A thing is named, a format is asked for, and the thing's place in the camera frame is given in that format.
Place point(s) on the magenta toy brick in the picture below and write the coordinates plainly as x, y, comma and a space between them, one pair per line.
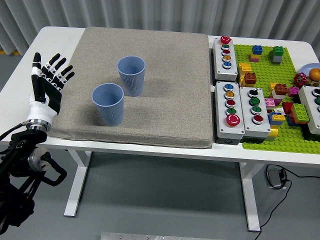
278, 101
293, 91

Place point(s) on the blue ribbed cup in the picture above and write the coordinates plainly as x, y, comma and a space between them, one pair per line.
107, 96
131, 75

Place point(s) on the yellow toy brick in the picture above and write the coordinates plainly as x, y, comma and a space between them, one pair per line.
272, 87
278, 117
241, 80
253, 55
244, 68
273, 131

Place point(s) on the grey toy brick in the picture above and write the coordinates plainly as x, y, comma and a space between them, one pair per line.
275, 59

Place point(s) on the grey-brown mat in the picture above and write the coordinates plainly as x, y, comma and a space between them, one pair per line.
162, 112

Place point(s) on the grey button control box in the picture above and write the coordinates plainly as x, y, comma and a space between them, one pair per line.
307, 105

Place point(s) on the red toy brick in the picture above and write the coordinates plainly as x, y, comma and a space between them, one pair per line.
287, 107

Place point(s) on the white toy brick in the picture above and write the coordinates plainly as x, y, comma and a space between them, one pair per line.
277, 96

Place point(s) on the white table leg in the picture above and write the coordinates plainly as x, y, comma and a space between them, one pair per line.
250, 200
72, 205

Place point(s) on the brown toy brick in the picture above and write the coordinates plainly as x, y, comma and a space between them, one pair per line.
281, 88
250, 78

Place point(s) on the lime green toy brick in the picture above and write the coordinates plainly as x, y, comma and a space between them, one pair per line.
300, 113

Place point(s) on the pink toy brick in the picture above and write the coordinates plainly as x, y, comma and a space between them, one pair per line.
269, 102
253, 60

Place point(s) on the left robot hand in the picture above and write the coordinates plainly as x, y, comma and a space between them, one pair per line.
42, 110

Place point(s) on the white printed toy tile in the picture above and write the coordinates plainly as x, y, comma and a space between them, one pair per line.
278, 110

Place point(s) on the grey four-button control box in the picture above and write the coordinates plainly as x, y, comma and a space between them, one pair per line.
257, 130

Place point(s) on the blue toy brick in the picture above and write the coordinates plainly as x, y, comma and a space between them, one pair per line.
257, 49
271, 120
290, 122

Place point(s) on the grey curtain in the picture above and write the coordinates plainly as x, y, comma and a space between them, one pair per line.
50, 10

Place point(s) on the grey five-button control box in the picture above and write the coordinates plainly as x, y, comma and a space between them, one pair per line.
222, 130
220, 70

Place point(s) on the orange toy fruit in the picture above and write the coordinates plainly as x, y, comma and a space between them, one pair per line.
315, 73

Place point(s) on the green studded baseplate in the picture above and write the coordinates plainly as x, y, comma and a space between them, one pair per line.
265, 72

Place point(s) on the red valve wheel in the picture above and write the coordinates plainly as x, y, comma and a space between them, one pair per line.
299, 79

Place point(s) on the grey power adapter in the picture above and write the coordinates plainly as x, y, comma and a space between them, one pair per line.
273, 177

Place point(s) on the blue plate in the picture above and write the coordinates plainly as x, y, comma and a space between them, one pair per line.
305, 68

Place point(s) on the brown toy food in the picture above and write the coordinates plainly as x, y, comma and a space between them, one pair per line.
312, 82

